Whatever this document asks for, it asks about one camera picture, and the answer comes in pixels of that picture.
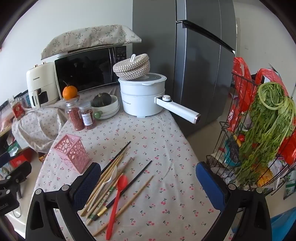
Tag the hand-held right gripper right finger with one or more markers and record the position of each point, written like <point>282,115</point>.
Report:
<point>209,185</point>

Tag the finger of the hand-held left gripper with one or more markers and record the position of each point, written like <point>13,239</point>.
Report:
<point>22,171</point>

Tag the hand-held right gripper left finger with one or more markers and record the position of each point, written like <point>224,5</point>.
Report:
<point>86,185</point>

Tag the white plastic spoon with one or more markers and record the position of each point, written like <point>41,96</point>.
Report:
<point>113,173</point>

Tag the red plastic spoon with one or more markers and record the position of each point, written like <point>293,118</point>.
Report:
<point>121,182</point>

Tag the pink perforated utensil holder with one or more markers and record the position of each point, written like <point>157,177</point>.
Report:
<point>71,153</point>

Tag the red cardboard box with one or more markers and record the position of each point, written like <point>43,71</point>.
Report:
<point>20,160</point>

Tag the cherry print tablecloth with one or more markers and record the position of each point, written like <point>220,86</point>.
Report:
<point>161,150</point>

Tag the red label clear jar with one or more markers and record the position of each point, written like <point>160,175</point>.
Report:
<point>18,109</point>

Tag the short glass spice jar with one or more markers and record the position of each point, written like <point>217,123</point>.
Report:
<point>87,118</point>

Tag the tall glass spice jar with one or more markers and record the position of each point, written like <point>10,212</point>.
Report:
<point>75,118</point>

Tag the red snack packet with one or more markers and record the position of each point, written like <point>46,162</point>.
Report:
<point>233,118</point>

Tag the bunch of leafy greens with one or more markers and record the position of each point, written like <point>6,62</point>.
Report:
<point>261,129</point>

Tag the blue plastic bag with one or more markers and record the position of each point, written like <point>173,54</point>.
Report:
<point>284,224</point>

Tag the green kabocha squash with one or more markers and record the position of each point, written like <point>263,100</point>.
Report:
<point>101,100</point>

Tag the orange fruit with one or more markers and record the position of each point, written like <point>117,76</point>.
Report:
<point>69,92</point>

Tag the cream air fryer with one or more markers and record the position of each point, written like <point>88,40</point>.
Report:
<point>39,78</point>

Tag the white electric cooking pot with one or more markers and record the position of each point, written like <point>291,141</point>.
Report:
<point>138,99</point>

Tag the black microwave oven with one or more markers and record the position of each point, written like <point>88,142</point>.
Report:
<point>87,69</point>

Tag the grey refrigerator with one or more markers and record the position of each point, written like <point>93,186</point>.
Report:
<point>196,69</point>

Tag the red plastic bag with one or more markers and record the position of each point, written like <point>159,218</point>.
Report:
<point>272,75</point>
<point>241,67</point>

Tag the floral cloth cover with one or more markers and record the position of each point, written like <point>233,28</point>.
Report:
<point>92,38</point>

